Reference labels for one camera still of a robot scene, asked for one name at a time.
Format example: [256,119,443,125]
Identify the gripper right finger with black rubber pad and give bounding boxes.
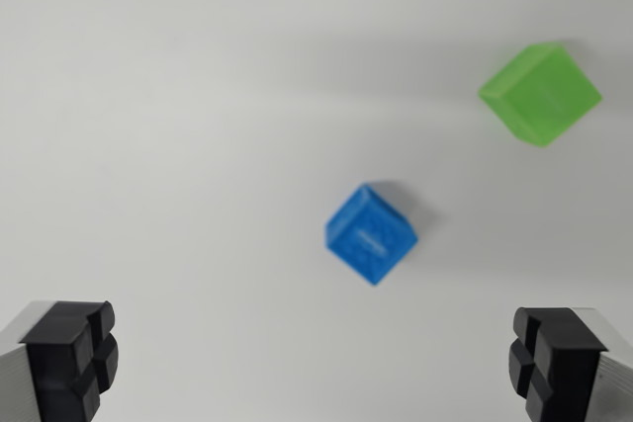
[507,305,633,422]

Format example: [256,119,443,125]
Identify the gripper left finger with black rubber pad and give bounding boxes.
[0,299,121,422]

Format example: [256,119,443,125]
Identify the blue soft toy cube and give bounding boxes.
[323,182,419,288]

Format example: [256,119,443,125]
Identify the green soft toy cube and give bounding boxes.
[477,42,604,149]

